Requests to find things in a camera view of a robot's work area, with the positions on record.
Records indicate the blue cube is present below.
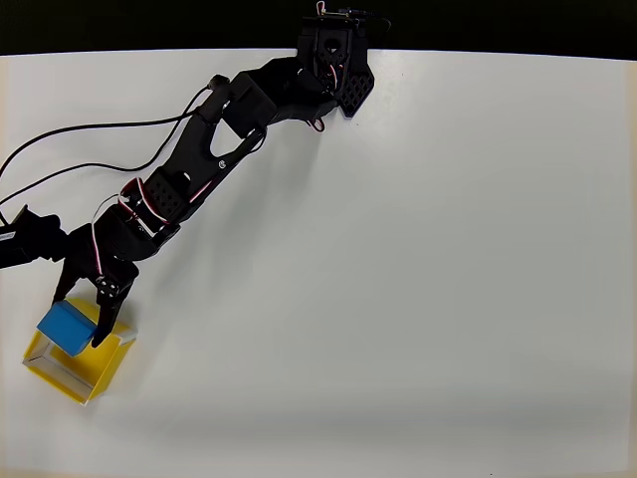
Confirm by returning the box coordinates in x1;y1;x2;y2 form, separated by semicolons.
36;302;99;359

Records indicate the yellow open box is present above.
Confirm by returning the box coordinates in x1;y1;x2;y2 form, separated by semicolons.
21;295;138;407

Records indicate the red white servo wire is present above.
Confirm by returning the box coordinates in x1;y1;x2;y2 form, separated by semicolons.
91;188;174;281

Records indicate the black camera cable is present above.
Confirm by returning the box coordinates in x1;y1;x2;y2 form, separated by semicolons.
0;73;233;226

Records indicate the black power cable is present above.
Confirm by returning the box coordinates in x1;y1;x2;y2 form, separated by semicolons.
337;5;392;32

